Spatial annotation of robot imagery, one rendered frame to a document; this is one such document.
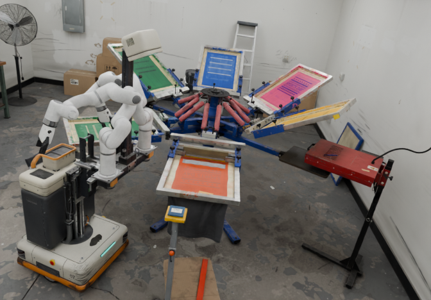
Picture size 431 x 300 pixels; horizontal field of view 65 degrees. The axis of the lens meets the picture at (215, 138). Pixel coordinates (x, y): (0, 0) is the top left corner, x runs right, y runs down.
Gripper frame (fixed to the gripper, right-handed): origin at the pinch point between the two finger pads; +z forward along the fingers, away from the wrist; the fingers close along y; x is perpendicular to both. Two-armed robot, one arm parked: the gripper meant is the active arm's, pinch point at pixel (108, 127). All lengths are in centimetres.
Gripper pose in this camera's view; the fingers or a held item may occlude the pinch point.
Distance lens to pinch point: 272.6
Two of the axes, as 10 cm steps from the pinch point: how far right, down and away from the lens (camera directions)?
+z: 2.1, 8.7, 4.4
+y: -8.8, -0.2, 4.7
